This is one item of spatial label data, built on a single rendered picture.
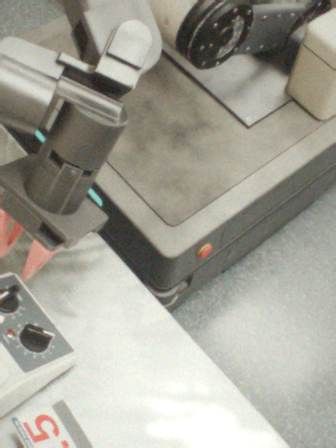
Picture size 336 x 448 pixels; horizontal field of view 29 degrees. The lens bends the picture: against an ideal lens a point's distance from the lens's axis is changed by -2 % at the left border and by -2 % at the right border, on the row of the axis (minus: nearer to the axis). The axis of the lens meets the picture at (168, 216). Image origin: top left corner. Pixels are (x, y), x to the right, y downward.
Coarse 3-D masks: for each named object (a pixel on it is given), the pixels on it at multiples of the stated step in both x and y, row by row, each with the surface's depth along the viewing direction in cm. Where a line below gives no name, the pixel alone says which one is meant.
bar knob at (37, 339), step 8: (24, 328) 68; (32, 328) 68; (40, 328) 68; (24, 336) 68; (32, 336) 68; (40, 336) 68; (48, 336) 68; (24, 344) 67; (32, 344) 68; (40, 344) 68; (48, 344) 69; (40, 352) 68
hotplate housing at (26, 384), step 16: (64, 336) 72; (0, 352) 66; (16, 368) 65; (48, 368) 68; (64, 368) 70; (16, 384) 64; (32, 384) 67; (0, 400) 64; (16, 400) 67; (0, 416) 67
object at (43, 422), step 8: (32, 416) 67; (40, 416) 68; (48, 416) 68; (24, 424) 65; (32, 424) 66; (40, 424) 67; (48, 424) 67; (56, 424) 68; (32, 432) 65; (40, 432) 66; (48, 432) 67; (56, 432) 67; (32, 440) 65; (40, 440) 65; (48, 440) 66; (56, 440) 67; (64, 440) 67
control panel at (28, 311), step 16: (0, 288) 72; (32, 304) 73; (16, 320) 70; (32, 320) 71; (48, 320) 72; (0, 336) 67; (16, 336) 68; (16, 352) 66; (32, 352) 68; (48, 352) 69; (64, 352) 70; (32, 368) 66
